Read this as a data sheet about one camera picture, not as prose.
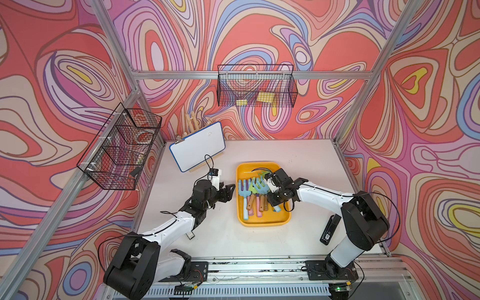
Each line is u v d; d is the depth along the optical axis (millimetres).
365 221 455
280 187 707
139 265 407
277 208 844
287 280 732
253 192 933
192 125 910
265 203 886
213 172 736
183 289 716
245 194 933
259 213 878
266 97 899
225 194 766
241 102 822
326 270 676
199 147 885
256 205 901
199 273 719
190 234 805
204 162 1052
